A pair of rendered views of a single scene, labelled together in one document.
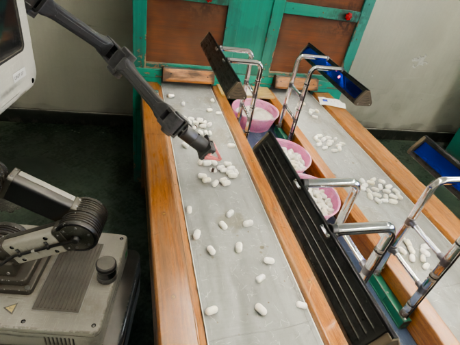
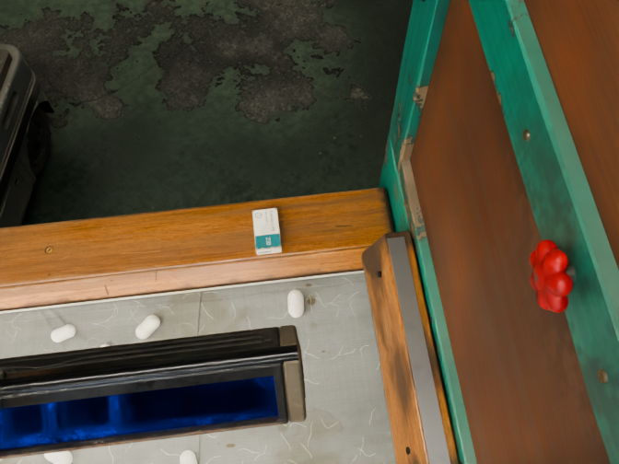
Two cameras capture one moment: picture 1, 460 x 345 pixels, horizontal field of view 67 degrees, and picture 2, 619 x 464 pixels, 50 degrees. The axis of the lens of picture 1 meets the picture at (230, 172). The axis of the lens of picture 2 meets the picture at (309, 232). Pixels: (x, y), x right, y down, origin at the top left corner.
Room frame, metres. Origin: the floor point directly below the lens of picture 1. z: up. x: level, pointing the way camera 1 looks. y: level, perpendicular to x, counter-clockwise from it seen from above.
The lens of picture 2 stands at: (1.85, 0.11, 1.61)
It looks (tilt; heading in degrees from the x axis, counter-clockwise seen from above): 64 degrees down; 103
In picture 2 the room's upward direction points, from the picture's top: straight up
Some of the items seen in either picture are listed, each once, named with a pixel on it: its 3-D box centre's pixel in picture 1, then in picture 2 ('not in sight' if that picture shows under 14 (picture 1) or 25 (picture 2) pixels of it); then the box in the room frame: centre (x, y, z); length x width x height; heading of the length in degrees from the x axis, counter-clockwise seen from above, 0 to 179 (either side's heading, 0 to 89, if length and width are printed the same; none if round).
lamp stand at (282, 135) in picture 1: (307, 103); not in sight; (1.67, -0.32, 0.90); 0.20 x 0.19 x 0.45; 20
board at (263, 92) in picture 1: (245, 91); not in sight; (1.98, 0.01, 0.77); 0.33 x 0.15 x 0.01; 110
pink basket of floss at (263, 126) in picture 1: (254, 116); not in sight; (1.77, -0.07, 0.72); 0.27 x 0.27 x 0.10
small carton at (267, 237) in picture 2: not in sight; (266, 231); (1.70, 0.49, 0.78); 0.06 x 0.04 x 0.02; 110
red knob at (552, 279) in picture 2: not in sight; (554, 277); (1.95, 0.28, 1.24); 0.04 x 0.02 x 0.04; 110
